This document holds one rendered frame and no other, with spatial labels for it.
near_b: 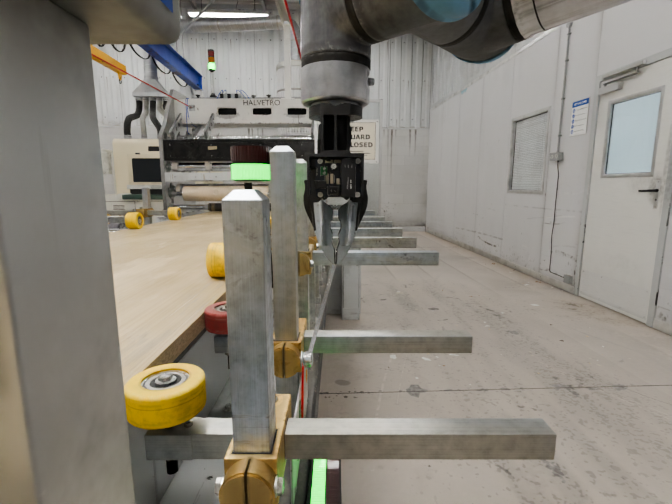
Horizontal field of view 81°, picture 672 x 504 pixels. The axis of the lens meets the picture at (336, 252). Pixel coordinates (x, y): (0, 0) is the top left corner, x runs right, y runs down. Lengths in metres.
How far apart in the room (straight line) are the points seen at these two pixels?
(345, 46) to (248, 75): 9.38
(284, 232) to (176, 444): 0.30
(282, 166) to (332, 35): 0.18
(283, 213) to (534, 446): 0.42
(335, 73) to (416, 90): 9.45
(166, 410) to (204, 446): 0.06
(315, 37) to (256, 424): 0.43
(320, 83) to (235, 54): 9.55
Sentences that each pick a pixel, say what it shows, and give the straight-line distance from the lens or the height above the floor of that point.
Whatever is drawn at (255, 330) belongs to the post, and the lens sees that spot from 0.36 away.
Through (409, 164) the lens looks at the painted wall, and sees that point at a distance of 9.70.
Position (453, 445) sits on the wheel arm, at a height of 0.84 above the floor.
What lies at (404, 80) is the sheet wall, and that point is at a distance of 9.96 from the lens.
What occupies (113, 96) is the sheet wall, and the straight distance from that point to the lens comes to 10.68.
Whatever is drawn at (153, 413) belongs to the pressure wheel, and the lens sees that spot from 0.45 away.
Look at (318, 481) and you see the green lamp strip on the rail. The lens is 0.64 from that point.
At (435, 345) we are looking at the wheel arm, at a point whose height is 0.85.
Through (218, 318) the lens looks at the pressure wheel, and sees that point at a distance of 0.66.
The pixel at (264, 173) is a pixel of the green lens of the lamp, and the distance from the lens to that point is 0.59.
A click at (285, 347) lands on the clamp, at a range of 0.61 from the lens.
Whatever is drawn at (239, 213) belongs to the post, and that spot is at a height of 1.09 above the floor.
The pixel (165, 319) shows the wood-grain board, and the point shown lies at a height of 0.90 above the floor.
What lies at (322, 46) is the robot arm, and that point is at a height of 1.27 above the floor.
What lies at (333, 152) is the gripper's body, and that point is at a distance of 0.49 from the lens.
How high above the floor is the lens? 1.11
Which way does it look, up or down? 10 degrees down
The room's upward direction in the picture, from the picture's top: straight up
